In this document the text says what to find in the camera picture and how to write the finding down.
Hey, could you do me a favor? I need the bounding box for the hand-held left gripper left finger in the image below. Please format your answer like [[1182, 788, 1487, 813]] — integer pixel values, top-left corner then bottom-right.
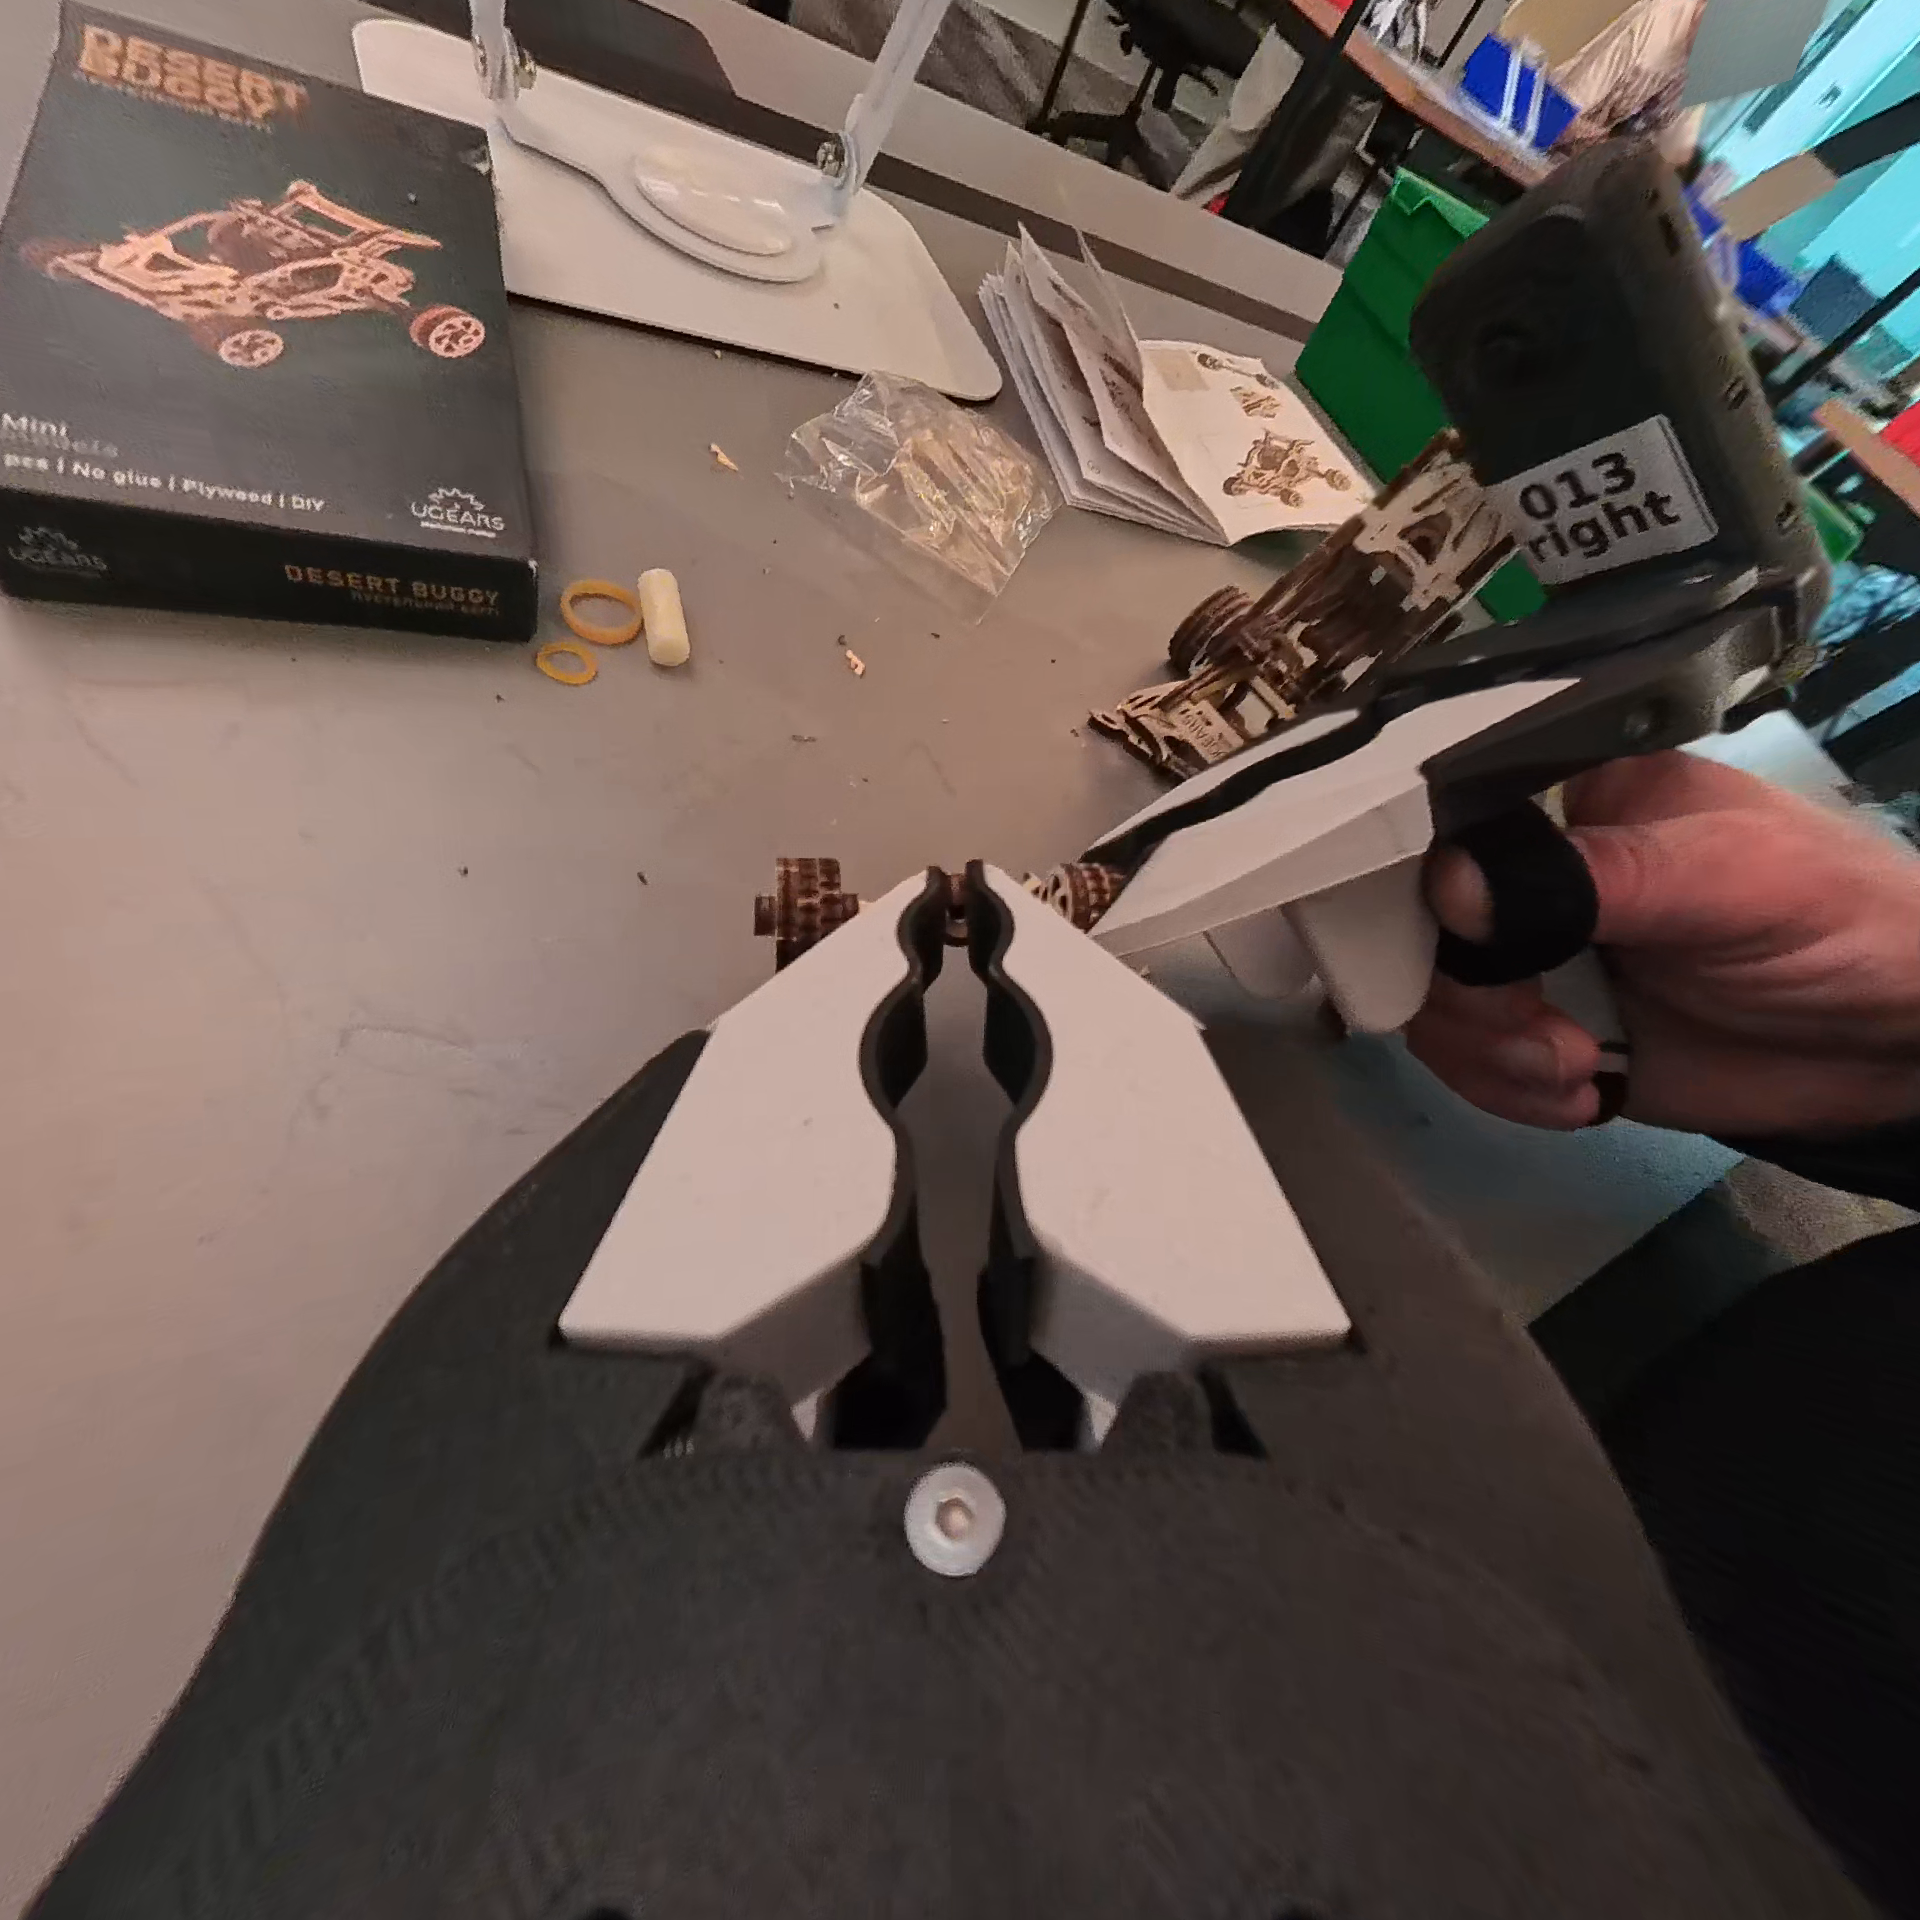
[[559, 865, 963, 1408]]

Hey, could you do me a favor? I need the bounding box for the wooden wheel axle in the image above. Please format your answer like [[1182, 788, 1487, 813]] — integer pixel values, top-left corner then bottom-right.
[[755, 853, 1129, 964]]

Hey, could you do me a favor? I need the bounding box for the clear plastic bag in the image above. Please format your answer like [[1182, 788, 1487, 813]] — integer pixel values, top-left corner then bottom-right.
[[778, 373, 1059, 623]]

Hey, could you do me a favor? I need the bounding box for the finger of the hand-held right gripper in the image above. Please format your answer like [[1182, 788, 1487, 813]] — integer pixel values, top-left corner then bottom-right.
[[1078, 679, 1579, 873], [1084, 773, 1440, 961]]

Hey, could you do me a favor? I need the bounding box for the black model box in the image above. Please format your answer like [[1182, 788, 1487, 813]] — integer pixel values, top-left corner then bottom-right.
[[0, 0, 540, 645]]

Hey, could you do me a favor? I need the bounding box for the person's right hand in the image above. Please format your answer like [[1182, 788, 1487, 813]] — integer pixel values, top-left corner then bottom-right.
[[1408, 748, 1920, 1133]]

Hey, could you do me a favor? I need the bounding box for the green plastic bin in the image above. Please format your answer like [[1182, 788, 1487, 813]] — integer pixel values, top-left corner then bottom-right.
[[1294, 166, 1865, 629]]

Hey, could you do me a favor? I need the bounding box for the wooden buggy model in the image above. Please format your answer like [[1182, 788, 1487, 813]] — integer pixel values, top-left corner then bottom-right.
[[1090, 426, 1521, 781]]

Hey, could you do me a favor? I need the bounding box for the instruction booklet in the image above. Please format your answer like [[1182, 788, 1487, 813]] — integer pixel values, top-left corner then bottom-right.
[[979, 223, 1374, 548]]

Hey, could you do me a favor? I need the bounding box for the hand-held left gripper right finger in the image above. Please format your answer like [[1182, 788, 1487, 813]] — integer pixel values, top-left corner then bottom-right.
[[964, 861, 1355, 1423]]

